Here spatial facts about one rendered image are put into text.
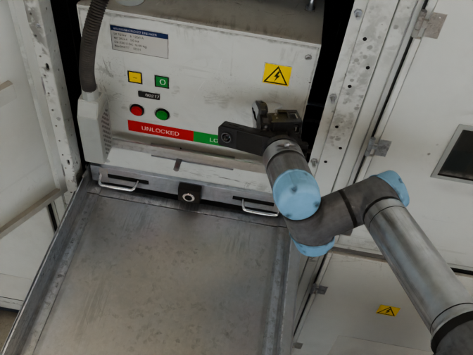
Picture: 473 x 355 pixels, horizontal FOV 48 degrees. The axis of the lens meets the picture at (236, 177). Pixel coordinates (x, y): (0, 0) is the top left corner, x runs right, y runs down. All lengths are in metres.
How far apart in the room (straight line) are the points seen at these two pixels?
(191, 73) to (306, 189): 0.42
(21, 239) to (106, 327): 0.59
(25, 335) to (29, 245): 0.54
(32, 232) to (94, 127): 0.61
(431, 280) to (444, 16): 0.44
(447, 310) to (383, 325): 1.04
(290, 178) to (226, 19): 0.39
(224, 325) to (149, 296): 0.19
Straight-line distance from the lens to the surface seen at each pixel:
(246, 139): 1.04
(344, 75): 1.08
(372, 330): 1.86
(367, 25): 1.01
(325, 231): 0.97
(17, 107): 1.29
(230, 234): 1.40
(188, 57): 1.14
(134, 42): 1.16
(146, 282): 1.33
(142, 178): 1.43
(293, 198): 0.88
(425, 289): 0.82
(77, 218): 1.45
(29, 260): 1.87
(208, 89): 1.19
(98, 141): 1.22
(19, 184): 1.43
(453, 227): 1.40
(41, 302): 1.33
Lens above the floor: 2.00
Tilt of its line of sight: 49 degrees down
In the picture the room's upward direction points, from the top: 8 degrees clockwise
